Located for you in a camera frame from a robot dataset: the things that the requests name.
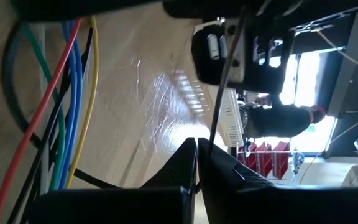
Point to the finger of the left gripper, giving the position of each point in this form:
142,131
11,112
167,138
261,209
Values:
73,6

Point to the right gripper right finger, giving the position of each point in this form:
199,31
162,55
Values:
259,205

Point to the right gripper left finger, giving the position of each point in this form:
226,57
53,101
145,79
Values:
120,205

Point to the black zip tie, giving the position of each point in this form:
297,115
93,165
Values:
216,109

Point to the person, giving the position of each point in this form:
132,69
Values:
278,119

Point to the red storage bin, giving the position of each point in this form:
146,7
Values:
281,161
250,158
264,160

